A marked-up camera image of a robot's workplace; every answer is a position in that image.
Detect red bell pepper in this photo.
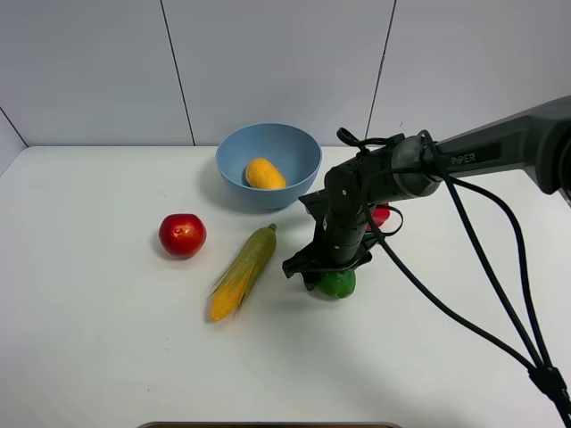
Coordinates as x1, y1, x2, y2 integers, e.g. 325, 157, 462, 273
371, 202, 391, 227

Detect green lime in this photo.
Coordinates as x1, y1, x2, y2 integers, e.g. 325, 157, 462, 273
316, 270, 356, 300

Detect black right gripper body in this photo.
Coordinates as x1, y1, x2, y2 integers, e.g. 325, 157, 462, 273
294, 153, 391, 270

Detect yellow mango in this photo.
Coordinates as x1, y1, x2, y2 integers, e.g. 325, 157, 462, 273
244, 158, 287, 190

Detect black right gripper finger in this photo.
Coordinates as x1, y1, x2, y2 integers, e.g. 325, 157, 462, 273
282, 256, 321, 292
354, 251, 372, 268

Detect corn cob with husk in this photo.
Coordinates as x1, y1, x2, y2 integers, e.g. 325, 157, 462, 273
207, 223, 277, 323

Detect red apple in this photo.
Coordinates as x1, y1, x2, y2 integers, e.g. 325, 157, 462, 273
158, 213, 207, 259

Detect blue plastic bowl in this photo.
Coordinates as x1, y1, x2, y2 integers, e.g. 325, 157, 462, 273
215, 123, 322, 210

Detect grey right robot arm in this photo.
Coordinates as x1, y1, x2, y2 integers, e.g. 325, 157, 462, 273
282, 96, 570, 287

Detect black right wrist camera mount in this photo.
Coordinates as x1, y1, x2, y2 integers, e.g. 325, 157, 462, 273
298, 189, 330, 226

